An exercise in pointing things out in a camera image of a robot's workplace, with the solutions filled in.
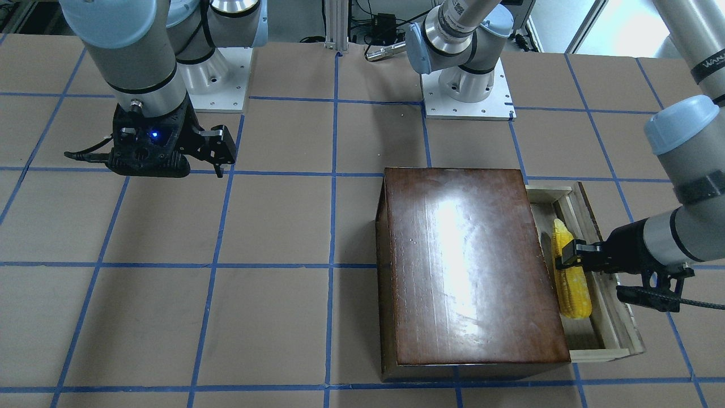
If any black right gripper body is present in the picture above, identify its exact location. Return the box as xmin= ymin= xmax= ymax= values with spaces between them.
xmin=105 ymin=96 xmax=206 ymax=178

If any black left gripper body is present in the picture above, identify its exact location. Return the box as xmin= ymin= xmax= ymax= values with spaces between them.
xmin=602 ymin=220 xmax=652 ymax=274

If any yellow corn cob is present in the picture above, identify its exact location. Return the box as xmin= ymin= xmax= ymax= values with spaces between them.
xmin=551 ymin=218 xmax=592 ymax=320

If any light wooden drawer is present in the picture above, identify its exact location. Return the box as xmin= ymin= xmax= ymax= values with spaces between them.
xmin=526 ymin=182 xmax=646 ymax=363

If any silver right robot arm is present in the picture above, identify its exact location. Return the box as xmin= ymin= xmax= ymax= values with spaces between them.
xmin=59 ymin=1 xmax=268 ymax=178

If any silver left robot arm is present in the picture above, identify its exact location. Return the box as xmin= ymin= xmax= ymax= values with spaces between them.
xmin=406 ymin=1 xmax=724 ymax=275

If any dark wooden drawer cabinet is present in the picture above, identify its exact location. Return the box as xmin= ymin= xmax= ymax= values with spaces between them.
xmin=375 ymin=167 xmax=572 ymax=382

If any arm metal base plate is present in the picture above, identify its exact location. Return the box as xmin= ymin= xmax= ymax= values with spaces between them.
xmin=178 ymin=48 xmax=254 ymax=113
xmin=420 ymin=59 xmax=517 ymax=121

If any aluminium frame post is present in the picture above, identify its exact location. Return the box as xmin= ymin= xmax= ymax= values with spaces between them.
xmin=323 ymin=0 xmax=350 ymax=54

